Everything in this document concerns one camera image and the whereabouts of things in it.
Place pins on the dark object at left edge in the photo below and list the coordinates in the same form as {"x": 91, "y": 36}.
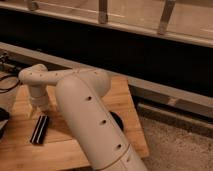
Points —
{"x": 4, "y": 118}

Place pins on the metal rail with brackets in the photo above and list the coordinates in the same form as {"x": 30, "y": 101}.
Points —
{"x": 188, "y": 21}

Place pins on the black round plate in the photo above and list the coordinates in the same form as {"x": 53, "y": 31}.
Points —
{"x": 118, "y": 120}

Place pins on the black striped eraser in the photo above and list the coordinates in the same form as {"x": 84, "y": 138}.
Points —
{"x": 40, "y": 130}

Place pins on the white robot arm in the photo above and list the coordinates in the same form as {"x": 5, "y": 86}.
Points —
{"x": 78, "y": 93}

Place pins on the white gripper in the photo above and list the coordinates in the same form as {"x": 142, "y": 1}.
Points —
{"x": 39, "y": 98}

